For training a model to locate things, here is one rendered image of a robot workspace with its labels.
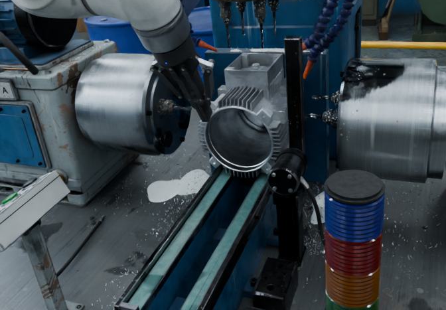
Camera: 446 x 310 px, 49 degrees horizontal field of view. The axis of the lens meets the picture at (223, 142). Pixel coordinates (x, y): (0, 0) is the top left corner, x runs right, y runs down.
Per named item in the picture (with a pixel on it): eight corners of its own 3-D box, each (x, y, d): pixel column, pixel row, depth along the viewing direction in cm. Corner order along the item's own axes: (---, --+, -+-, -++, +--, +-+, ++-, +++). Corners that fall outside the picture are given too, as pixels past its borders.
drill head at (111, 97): (98, 121, 148) (79, 40, 137) (210, 130, 135) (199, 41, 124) (44, 162, 128) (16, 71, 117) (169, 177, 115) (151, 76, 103)
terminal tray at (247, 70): (243, 81, 122) (241, 52, 118) (285, 82, 118) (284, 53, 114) (225, 99, 112) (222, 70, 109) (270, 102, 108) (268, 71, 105)
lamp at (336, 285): (330, 267, 60) (330, 237, 58) (381, 275, 58) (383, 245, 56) (320, 302, 55) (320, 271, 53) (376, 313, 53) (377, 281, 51)
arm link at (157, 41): (140, -7, 85) (153, 19, 90) (121, 32, 80) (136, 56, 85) (188, -9, 82) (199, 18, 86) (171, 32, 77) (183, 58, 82)
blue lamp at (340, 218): (330, 206, 56) (330, 172, 54) (385, 212, 54) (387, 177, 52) (319, 238, 51) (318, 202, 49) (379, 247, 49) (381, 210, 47)
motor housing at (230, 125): (233, 135, 130) (226, 66, 121) (304, 141, 123) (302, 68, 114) (202, 173, 114) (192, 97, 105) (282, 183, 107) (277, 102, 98)
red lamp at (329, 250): (330, 237, 58) (330, 206, 56) (383, 245, 56) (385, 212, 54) (320, 271, 53) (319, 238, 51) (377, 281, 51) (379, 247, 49)
